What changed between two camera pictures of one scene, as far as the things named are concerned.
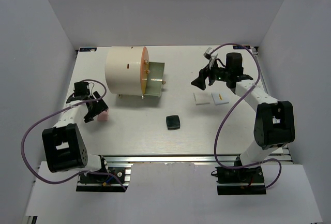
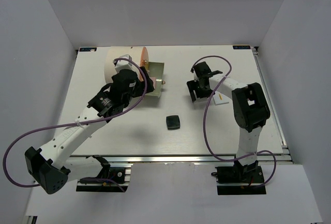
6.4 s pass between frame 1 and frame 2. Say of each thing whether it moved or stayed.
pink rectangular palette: moved
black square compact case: stayed
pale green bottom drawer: stayed
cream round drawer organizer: stayed
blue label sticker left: stayed
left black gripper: moved
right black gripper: moved
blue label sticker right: stayed
